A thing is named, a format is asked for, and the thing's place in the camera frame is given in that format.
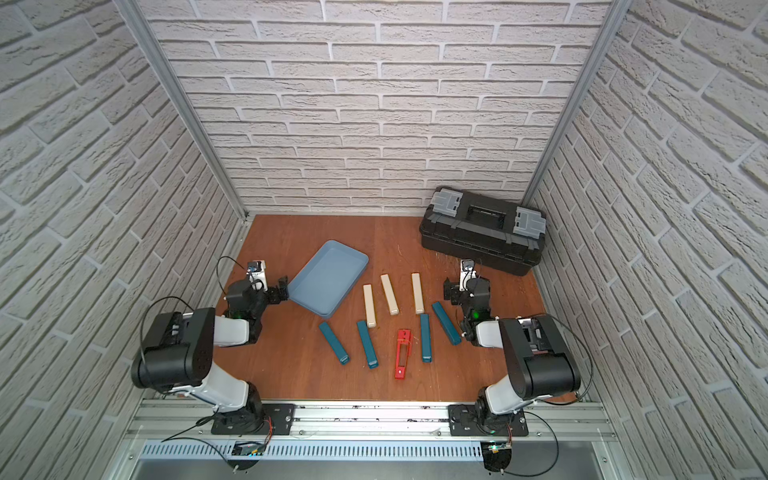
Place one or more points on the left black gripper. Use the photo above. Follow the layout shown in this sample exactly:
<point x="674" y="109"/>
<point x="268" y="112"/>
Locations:
<point x="274" y="292"/>

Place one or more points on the red pliers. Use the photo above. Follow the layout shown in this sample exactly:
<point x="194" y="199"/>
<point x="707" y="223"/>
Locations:
<point x="403" y="350"/>

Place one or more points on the blue plastic storage tray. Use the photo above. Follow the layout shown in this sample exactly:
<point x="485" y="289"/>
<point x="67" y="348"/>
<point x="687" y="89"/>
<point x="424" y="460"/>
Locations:
<point x="328" y="277"/>

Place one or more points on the teal pliers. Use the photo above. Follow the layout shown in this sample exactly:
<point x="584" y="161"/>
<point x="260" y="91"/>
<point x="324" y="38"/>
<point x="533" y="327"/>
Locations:
<point x="447" y="325"/>
<point x="367" y="343"/>
<point x="334" y="343"/>
<point x="426" y="343"/>

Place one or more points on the teal pliers far left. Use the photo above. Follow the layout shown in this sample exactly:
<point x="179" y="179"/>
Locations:
<point x="334" y="343"/>

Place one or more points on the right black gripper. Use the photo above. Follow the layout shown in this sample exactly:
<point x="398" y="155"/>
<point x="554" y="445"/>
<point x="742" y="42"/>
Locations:
<point x="453" y="290"/>

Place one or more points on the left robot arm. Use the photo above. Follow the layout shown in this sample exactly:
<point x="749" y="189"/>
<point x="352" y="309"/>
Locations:
<point x="176" y="357"/>

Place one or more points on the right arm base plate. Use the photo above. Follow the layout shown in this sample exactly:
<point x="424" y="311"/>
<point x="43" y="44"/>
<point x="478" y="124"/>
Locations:
<point x="469" y="420"/>

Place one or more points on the black plastic toolbox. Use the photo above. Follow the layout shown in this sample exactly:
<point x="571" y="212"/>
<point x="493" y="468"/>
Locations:
<point x="491" y="232"/>

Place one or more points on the teal pliers far right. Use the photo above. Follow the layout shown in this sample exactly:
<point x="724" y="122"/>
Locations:
<point x="447" y="325"/>

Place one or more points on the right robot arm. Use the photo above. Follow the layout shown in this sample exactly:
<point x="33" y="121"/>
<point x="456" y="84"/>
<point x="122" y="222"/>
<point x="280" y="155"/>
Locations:
<point x="539" y="364"/>

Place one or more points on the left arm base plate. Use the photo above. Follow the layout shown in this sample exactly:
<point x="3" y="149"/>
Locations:
<point x="275" y="418"/>

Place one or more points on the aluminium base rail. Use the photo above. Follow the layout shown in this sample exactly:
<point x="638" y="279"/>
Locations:
<point x="354" y="430"/>

